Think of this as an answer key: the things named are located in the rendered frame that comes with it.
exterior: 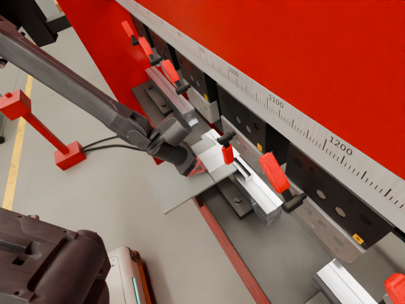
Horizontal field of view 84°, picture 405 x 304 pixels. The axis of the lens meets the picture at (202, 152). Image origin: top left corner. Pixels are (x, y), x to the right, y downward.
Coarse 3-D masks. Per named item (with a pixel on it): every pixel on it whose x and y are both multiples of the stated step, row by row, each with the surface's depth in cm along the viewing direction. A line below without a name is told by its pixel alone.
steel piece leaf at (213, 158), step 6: (210, 150) 78; (216, 150) 78; (198, 156) 78; (204, 156) 77; (210, 156) 77; (216, 156) 76; (222, 156) 76; (204, 162) 76; (210, 162) 75; (216, 162) 75; (222, 162) 74; (210, 168) 74; (216, 168) 73
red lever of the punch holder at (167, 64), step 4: (168, 60) 60; (164, 64) 59; (168, 64) 59; (164, 68) 60; (168, 68) 59; (172, 68) 59; (168, 72) 59; (172, 72) 59; (176, 72) 60; (172, 76) 59; (176, 76) 59; (172, 80) 60; (176, 80) 60; (176, 84) 60; (180, 84) 60; (184, 84) 60; (188, 84) 60; (180, 88) 59; (184, 88) 60; (188, 88) 60; (176, 92) 61; (180, 92) 59
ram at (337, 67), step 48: (144, 0) 59; (192, 0) 36; (240, 0) 26; (288, 0) 21; (336, 0) 17; (384, 0) 14; (240, 48) 31; (288, 48) 24; (336, 48) 19; (384, 48) 16; (240, 96) 39; (288, 96) 28; (336, 96) 21; (384, 96) 18; (384, 144) 20
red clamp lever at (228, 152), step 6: (228, 132) 48; (234, 132) 48; (222, 138) 48; (228, 138) 48; (222, 144) 48; (228, 144) 50; (222, 150) 51; (228, 150) 50; (228, 156) 52; (228, 162) 54
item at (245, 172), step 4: (216, 140) 82; (236, 160) 75; (240, 160) 74; (236, 164) 73; (240, 164) 74; (244, 164) 72; (240, 168) 72; (244, 168) 72; (248, 168) 71; (240, 172) 71; (244, 172) 71; (248, 172) 71; (252, 172) 70; (240, 176) 73; (244, 176) 70; (248, 176) 70; (252, 176) 71; (244, 180) 72; (248, 180) 72
